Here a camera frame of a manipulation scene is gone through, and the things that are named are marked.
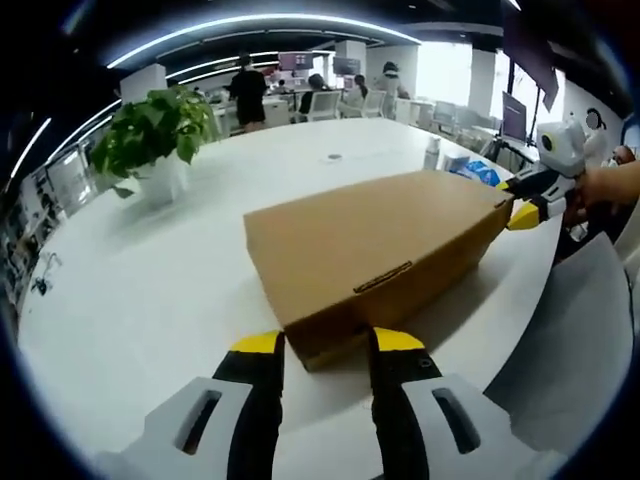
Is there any large dark wall screen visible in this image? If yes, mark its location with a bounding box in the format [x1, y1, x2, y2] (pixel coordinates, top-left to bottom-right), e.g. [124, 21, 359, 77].
[502, 9, 560, 112]

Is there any grey office chair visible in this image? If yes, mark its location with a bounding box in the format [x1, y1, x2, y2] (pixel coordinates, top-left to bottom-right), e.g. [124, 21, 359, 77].
[482, 234, 636, 454]

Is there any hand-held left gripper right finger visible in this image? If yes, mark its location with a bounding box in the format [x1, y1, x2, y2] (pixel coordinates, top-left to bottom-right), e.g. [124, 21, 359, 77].
[368, 327, 551, 480]

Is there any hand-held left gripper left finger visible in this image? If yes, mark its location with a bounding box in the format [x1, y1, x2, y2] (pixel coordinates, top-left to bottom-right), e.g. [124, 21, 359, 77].
[94, 329, 287, 480]

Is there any white office chair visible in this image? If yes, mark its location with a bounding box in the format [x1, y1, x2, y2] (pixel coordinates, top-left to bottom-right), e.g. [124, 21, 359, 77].
[304, 90, 342, 121]
[432, 99, 459, 134]
[362, 89, 389, 119]

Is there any long curved ceiling light strip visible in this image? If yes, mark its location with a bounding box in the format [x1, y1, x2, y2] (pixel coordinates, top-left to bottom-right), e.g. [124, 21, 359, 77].
[105, 13, 421, 69]

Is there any person's right hand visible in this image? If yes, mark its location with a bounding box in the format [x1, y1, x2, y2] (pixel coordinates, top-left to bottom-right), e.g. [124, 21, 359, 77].
[569, 172, 616, 221]

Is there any straight ceiling light strip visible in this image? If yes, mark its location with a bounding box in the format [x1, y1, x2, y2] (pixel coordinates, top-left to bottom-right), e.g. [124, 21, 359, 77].
[9, 117, 54, 181]

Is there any white spray bottle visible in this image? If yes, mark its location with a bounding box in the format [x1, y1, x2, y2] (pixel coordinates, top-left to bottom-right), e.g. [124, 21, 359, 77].
[423, 135, 442, 171]

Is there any blue plastic tissue pack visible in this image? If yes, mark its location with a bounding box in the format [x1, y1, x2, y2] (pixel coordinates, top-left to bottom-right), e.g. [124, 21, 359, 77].
[459, 159, 501, 189]

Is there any purple screen on stand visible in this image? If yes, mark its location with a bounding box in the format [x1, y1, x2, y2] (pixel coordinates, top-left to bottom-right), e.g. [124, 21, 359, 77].
[501, 90, 530, 144]

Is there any brown cardboard shoe box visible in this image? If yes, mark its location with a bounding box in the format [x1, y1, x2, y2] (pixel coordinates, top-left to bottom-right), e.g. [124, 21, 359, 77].
[243, 169, 516, 372]

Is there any short curved ceiling light strip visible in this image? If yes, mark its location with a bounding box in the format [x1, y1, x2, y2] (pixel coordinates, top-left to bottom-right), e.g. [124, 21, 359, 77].
[164, 47, 336, 81]

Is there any green potted plant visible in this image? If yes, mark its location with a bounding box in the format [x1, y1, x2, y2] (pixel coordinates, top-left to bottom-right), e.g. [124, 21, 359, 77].
[89, 85, 217, 209]

